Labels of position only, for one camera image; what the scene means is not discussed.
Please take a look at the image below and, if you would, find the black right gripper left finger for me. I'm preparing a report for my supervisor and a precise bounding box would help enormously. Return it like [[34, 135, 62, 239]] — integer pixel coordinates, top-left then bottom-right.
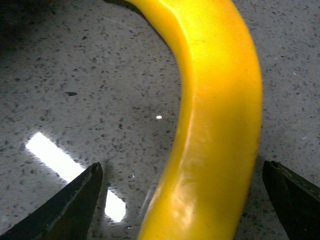
[[0, 162, 103, 240]]

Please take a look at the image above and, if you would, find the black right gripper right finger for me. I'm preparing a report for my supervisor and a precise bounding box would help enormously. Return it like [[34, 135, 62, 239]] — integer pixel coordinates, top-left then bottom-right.
[[262, 161, 320, 240]]

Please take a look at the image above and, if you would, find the yellow banana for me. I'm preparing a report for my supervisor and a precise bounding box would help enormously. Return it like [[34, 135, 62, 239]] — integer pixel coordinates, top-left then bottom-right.
[[133, 0, 263, 240]]

